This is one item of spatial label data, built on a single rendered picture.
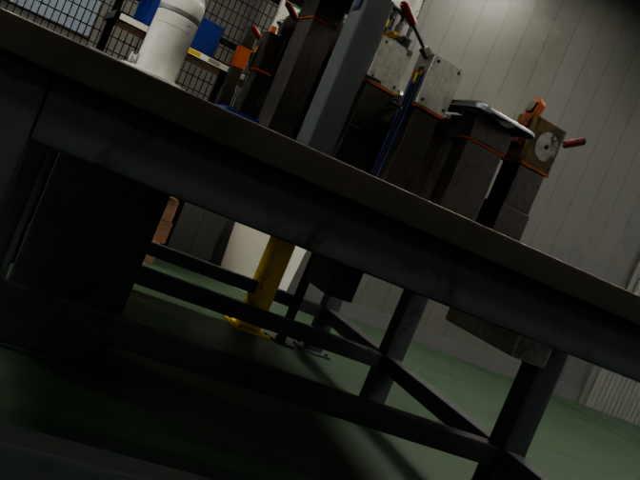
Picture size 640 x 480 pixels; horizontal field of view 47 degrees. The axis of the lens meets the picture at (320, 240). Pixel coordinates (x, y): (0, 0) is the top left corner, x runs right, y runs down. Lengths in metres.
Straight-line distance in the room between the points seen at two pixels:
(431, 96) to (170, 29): 0.77
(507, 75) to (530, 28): 0.41
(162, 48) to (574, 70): 4.67
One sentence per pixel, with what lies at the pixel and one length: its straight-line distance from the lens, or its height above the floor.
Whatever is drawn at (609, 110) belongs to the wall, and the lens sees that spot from 6.57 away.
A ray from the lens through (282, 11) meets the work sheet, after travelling 3.33.
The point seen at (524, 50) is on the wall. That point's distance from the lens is 6.12.
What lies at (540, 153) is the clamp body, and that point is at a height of 0.98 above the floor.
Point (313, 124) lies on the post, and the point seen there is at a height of 0.81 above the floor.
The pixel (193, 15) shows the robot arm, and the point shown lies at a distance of 2.14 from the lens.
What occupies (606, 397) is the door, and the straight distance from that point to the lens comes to 7.02.
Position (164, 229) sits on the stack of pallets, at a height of 0.21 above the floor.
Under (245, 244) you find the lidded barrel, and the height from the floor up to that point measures 0.28.
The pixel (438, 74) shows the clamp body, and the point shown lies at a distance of 1.73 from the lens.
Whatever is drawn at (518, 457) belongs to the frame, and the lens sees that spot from 2.17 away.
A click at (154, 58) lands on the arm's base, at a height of 0.85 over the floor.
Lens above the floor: 0.63
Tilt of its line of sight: 2 degrees down
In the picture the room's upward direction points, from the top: 23 degrees clockwise
